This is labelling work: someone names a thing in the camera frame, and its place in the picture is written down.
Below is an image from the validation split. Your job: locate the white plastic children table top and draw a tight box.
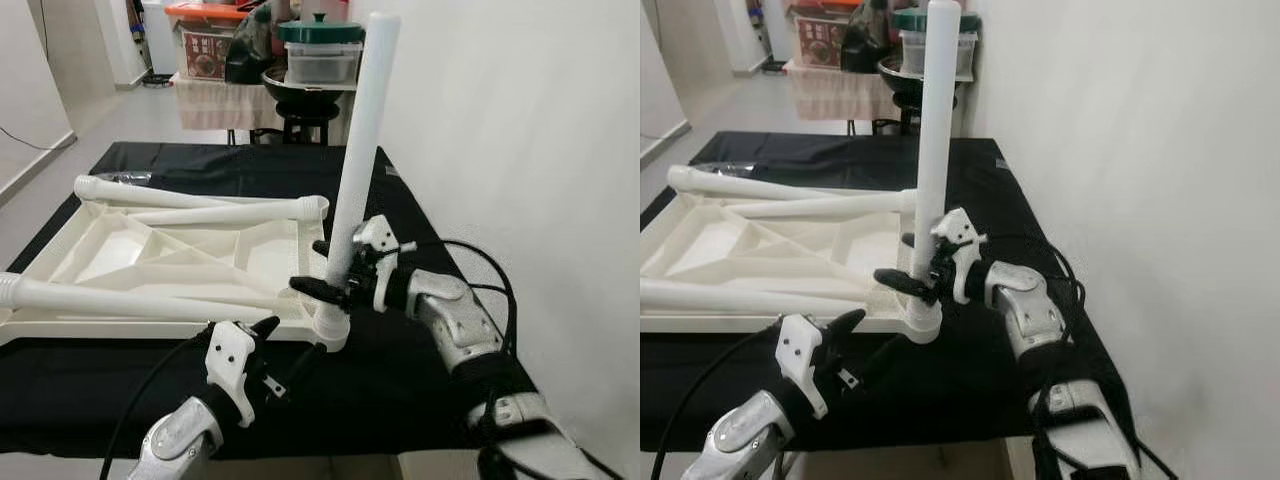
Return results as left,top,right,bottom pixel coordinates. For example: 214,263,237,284
0,195,346,346
640,190,941,336

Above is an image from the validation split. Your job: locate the black tablecloth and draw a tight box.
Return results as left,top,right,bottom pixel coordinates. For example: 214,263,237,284
0,140,546,461
640,130,1141,451

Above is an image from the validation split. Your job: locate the black stool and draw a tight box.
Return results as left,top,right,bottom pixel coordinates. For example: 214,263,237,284
275,98,346,149
870,95,961,136

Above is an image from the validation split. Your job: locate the table with beige cloth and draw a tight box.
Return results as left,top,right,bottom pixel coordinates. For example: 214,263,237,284
172,72,286,133
783,60,901,123

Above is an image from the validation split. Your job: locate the clear container with green lid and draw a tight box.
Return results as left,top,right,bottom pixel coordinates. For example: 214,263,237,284
893,5,981,79
278,12,366,86

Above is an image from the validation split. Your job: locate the black bag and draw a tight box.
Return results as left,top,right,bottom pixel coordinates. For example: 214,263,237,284
840,0,901,73
225,5,291,86

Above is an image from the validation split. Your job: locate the box with orange lid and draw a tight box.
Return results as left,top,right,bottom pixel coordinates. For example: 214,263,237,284
788,0,866,69
165,0,251,81

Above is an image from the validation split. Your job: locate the white fridge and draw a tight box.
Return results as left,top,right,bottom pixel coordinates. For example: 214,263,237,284
143,0,179,73
757,0,791,59

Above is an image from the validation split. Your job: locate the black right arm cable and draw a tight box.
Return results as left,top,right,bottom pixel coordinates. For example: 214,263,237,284
400,238,621,480
985,235,1181,480

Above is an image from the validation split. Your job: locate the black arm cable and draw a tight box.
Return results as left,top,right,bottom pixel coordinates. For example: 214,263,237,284
985,235,1181,480
650,320,791,480
400,238,621,480
98,325,216,480

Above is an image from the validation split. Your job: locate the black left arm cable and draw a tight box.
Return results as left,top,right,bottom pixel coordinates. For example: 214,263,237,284
98,325,216,480
650,320,791,480

